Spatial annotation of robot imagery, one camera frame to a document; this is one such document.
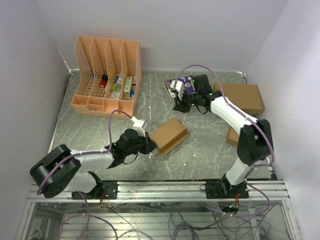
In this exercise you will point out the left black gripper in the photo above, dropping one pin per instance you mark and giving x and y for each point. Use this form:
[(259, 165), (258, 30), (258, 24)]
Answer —
[(149, 145)]

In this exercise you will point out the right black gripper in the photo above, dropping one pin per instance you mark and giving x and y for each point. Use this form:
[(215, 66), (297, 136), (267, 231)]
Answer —
[(179, 105)]

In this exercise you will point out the brown cardboard box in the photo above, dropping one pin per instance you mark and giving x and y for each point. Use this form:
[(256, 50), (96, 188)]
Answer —
[(169, 136)]

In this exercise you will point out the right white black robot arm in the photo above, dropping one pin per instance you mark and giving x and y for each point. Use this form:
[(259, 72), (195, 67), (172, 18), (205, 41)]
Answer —
[(255, 138)]

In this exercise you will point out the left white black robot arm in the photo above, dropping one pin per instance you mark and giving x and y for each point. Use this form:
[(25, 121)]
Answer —
[(63, 168)]

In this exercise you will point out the small folded cardboard box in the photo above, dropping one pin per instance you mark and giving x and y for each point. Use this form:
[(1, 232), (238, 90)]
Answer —
[(232, 137)]

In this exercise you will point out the large folded cardboard box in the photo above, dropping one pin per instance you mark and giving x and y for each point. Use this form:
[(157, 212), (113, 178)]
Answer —
[(246, 97)]

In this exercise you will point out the purple book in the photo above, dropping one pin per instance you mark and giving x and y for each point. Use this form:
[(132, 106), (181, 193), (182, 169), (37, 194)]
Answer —
[(186, 81)]

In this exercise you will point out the white green carton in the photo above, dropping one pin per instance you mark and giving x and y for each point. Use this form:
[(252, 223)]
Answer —
[(128, 87)]

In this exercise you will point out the green cube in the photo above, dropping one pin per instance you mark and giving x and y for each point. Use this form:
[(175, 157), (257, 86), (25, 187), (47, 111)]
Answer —
[(113, 88)]

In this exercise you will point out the red black bottle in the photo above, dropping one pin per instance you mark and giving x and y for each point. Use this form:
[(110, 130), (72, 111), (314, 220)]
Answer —
[(103, 81)]

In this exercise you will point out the pink plastic file organizer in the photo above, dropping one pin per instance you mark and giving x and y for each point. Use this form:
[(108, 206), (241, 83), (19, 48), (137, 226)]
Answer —
[(116, 58)]

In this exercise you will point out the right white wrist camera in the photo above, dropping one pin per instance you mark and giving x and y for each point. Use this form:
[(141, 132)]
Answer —
[(177, 87)]

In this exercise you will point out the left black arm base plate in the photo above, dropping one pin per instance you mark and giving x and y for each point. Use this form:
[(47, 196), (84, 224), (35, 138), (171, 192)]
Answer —
[(107, 190)]

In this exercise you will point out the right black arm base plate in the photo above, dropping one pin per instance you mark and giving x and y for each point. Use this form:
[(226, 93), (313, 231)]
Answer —
[(216, 190)]

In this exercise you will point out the aluminium rail frame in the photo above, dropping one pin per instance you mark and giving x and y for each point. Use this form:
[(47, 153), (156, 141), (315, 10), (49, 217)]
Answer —
[(168, 191)]

